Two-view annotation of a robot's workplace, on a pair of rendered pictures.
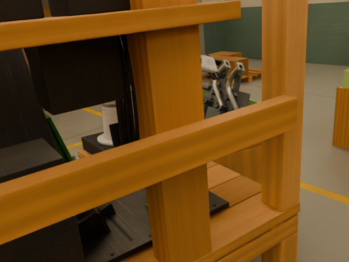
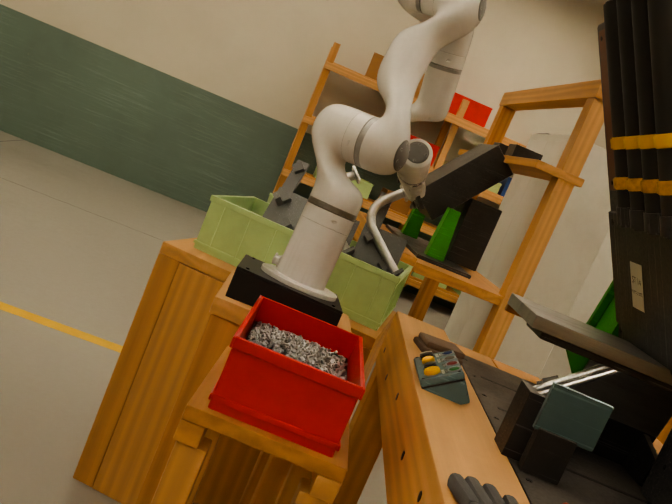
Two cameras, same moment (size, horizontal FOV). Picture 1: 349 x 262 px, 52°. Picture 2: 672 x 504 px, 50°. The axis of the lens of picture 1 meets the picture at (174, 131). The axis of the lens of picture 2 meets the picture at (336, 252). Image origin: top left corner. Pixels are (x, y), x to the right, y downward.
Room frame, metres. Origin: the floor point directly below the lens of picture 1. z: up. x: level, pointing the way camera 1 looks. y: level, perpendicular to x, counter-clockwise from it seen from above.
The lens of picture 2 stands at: (0.81, 1.68, 1.23)
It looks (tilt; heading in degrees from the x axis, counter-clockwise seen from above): 8 degrees down; 302
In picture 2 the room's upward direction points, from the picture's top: 23 degrees clockwise
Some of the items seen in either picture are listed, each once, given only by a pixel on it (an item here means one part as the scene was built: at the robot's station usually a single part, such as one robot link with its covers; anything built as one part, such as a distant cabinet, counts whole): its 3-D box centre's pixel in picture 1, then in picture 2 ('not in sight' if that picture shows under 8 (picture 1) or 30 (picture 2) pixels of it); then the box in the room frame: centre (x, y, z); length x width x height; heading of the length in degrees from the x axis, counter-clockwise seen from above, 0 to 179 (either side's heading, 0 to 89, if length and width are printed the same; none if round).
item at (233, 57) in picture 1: (227, 66); not in sight; (7.04, -1.17, 0.22); 1.20 x 0.81 x 0.44; 34
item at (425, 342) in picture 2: not in sight; (438, 348); (1.38, 0.20, 0.91); 0.10 x 0.08 x 0.03; 43
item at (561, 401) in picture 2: not in sight; (563, 436); (1.00, 0.58, 0.97); 0.10 x 0.02 x 0.14; 33
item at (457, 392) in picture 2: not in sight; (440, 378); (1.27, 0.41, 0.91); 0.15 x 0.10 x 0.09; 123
